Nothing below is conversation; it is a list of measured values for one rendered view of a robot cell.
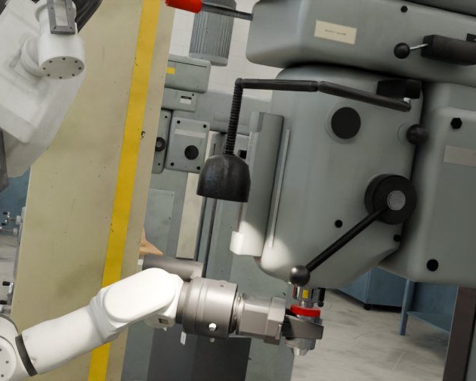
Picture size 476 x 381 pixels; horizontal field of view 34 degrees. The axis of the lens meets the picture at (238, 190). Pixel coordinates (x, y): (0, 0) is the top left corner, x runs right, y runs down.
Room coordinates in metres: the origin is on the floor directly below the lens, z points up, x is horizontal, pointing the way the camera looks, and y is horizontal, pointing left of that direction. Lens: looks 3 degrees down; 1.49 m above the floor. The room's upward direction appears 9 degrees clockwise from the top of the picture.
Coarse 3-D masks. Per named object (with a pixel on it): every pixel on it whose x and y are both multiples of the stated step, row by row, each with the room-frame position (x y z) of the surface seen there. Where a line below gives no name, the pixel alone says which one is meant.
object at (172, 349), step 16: (160, 336) 1.64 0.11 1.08; (176, 336) 1.57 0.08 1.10; (192, 336) 1.50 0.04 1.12; (240, 336) 1.53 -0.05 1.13; (160, 352) 1.63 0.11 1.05; (176, 352) 1.56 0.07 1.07; (192, 352) 1.49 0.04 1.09; (208, 352) 1.50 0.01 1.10; (224, 352) 1.51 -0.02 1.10; (240, 352) 1.53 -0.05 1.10; (160, 368) 1.62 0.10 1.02; (176, 368) 1.55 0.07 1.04; (192, 368) 1.49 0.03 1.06; (208, 368) 1.50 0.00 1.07; (224, 368) 1.52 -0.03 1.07; (240, 368) 1.53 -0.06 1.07
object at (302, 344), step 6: (306, 318) 1.18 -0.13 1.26; (312, 318) 1.18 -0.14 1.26; (318, 318) 1.19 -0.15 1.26; (288, 342) 1.19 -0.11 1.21; (294, 342) 1.18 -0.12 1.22; (300, 342) 1.18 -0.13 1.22; (306, 342) 1.18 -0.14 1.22; (312, 342) 1.18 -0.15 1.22; (300, 348) 1.18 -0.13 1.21; (306, 348) 1.18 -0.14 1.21; (312, 348) 1.19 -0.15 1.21
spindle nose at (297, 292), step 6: (294, 288) 1.19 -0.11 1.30; (300, 288) 1.18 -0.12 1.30; (306, 288) 1.18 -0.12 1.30; (294, 294) 1.19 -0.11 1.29; (300, 294) 1.18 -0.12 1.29; (312, 294) 1.18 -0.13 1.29; (318, 294) 1.18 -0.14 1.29; (300, 300) 1.18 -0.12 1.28; (306, 300) 1.18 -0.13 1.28; (312, 300) 1.18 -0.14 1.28; (318, 300) 1.18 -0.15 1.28
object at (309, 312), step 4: (292, 304) 1.20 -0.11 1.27; (296, 304) 1.21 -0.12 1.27; (292, 308) 1.19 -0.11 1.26; (296, 308) 1.18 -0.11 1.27; (300, 308) 1.18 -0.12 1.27; (304, 308) 1.18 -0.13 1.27; (308, 308) 1.19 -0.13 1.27; (312, 308) 1.19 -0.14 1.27; (316, 308) 1.20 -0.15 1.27; (292, 312) 1.19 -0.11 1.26; (296, 312) 1.18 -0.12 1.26; (300, 312) 1.18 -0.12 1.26; (304, 312) 1.18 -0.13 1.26; (308, 312) 1.18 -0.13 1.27; (312, 312) 1.18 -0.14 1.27; (316, 312) 1.18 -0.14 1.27; (308, 316) 1.18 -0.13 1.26; (312, 316) 1.18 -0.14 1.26; (316, 316) 1.18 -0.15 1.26
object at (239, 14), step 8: (168, 0) 1.20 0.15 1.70; (176, 0) 1.21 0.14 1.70; (184, 0) 1.21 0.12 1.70; (192, 0) 1.21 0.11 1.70; (200, 0) 1.22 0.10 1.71; (184, 8) 1.22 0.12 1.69; (192, 8) 1.22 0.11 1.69; (200, 8) 1.22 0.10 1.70; (208, 8) 1.23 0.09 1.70; (216, 8) 1.23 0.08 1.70; (224, 8) 1.24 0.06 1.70; (232, 16) 1.24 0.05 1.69; (240, 16) 1.24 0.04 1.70; (248, 16) 1.25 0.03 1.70
